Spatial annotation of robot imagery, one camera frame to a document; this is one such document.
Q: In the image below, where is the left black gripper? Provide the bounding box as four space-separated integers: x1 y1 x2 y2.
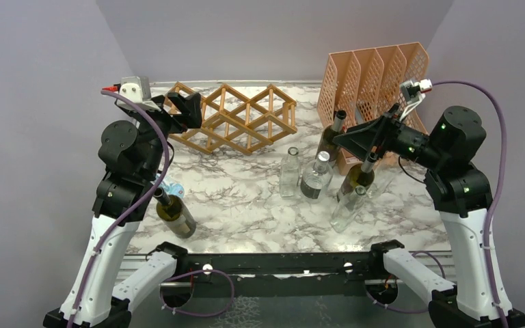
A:
129 92 202 178

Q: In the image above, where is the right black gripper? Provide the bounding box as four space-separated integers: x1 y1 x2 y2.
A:
334 102 447 169

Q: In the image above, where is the green wine bottle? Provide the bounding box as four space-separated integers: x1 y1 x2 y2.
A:
336 152 378 202
316 110 347 167
153 187 197 239

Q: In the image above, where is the wooden lattice wine rack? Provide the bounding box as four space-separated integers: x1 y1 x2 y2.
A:
170 83 297 155

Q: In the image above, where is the slim clear glass bottle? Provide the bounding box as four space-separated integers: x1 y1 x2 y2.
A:
329 185 368 233

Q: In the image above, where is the square clear glass bottle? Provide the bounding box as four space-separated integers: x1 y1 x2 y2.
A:
279 146 301 198

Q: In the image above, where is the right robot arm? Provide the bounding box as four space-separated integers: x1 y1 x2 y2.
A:
334 106 525 327

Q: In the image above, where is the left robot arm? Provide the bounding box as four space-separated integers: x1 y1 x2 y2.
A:
43 89 202 327

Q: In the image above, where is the frosted clear bottle right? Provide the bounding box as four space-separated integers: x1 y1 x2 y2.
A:
367 156 401 200

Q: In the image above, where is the clear bottle silver cap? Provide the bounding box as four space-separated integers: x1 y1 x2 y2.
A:
299 151 334 202

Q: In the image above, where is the peach plastic file organizer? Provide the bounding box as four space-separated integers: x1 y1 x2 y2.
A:
317 42 431 176

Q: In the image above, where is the blue white small object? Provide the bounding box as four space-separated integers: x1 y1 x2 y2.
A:
159 178 185 199

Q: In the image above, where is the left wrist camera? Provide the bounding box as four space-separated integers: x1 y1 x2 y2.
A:
102 76 161 111

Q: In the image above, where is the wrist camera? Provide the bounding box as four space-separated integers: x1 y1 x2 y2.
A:
102 76 161 111
399 79 433 122

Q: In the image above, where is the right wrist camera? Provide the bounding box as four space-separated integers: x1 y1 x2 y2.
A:
399 79 433 122

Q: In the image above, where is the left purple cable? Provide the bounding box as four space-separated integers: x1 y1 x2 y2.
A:
65 90 171 328

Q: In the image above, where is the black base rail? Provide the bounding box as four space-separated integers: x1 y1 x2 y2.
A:
151 240 404 305

